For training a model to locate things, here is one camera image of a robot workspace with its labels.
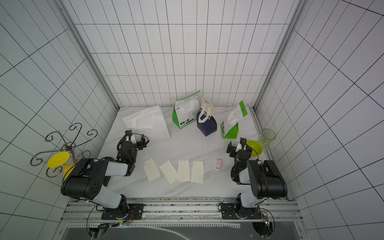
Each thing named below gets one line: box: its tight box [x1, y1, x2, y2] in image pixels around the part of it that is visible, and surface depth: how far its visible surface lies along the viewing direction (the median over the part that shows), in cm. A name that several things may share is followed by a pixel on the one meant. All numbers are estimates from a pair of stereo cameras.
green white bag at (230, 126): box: [220, 100, 248, 139], surface depth 94 cm
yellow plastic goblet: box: [47, 152, 77, 180], surface depth 59 cm
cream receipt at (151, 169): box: [143, 157, 161, 182], surface depth 89 cm
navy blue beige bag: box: [196, 97, 218, 137], surface depth 97 cm
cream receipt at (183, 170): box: [178, 158, 190, 182], surface depth 88 cm
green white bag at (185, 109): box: [172, 90, 201, 129], surface depth 103 cm
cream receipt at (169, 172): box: [159, 160, 179, 185], surface depth 88 cm
